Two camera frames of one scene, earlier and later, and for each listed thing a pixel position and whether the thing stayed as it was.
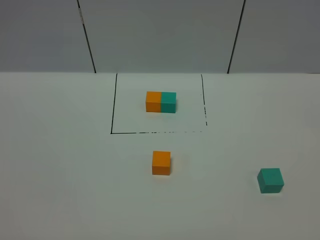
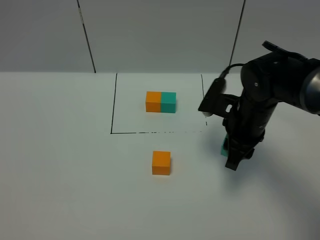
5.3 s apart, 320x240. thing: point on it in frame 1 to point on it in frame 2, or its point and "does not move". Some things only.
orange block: [161, 163] does not move
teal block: [270, 180] to [224, 146]
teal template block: [168, 102] does not move
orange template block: [153, 101] does not move
